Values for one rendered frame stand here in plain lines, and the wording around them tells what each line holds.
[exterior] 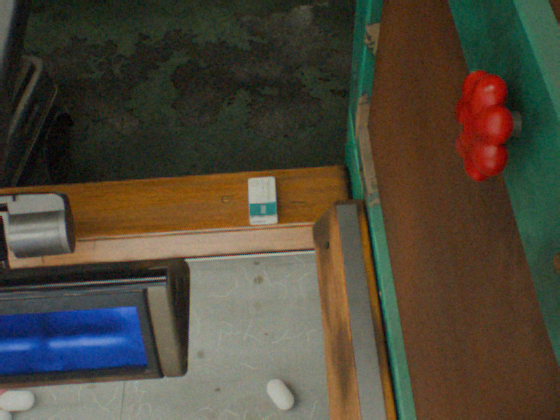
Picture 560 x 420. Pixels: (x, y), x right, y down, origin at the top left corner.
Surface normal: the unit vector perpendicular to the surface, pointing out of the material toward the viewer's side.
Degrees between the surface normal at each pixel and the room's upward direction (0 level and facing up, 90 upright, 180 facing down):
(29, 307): 58
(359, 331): 0
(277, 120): 0
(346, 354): 66
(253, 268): 0
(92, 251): 45
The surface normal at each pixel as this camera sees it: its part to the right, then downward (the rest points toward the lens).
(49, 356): 0.02, 0.44
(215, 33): -0.04, -0.52
